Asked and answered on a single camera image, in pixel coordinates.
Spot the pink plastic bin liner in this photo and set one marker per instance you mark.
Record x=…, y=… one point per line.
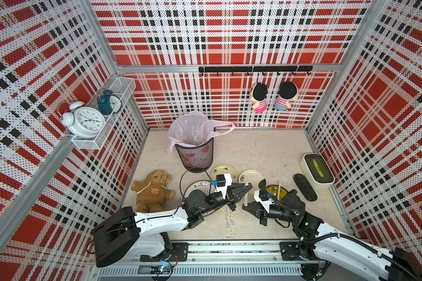
x=195, y=129

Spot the doll with striped shirt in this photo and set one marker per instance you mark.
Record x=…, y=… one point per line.
x=288, y=92

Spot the green circuit board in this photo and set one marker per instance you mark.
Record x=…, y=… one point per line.
x=160, y=269

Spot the black remote control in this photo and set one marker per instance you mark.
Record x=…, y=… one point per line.
x=305, y=187

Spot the chopsticks pack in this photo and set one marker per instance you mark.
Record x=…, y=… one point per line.
x=246, y=195
x=230, y=229

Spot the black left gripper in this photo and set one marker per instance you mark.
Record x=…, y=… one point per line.
x=234, y=198

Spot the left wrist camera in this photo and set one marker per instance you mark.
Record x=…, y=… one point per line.
x=221, y=183

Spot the teal alarm clock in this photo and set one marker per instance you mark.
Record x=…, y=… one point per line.
x=108, y=103

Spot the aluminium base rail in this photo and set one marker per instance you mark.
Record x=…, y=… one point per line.
x=203, y=260

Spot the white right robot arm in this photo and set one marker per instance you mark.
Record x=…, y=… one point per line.
x=318, y=239

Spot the white orange patterned plate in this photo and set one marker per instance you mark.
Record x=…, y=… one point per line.
x=197, y=188

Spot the black hook rail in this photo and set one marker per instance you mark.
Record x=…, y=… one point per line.
x=255, y=69

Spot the white wire wall shelf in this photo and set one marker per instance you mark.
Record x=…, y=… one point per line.
x=121, y=87

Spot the brown teddy bear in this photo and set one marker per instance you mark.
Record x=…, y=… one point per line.
x=152, y=193

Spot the doll with pink dress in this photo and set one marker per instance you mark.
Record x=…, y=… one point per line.
x=258, y=94

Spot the white box with green display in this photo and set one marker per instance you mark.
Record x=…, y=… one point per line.
x=316, y=171

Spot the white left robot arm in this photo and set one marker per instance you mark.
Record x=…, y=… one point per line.
x=147, y=233

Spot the cream plate with flowers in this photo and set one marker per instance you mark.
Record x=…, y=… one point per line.
x=224, y=169

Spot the black mesh trash bin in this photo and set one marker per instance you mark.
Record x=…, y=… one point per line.
x=198, y=158

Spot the cream plate with black pattern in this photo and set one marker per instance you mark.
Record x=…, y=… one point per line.
x=256, y=178

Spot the yellow dark patterned plate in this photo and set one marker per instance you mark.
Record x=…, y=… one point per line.
x=272, y=189

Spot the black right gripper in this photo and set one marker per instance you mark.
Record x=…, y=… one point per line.
x=258, y=209

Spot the bare wooden chopsticks pair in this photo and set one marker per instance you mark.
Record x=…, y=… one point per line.
x=278, y=190

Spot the white alarm clock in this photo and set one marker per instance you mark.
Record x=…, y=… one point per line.
x=82, y=121

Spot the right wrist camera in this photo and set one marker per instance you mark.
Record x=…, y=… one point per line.
x=264, y=198

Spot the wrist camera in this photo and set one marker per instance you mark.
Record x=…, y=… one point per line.
x=221, y=183
x=264, y=198

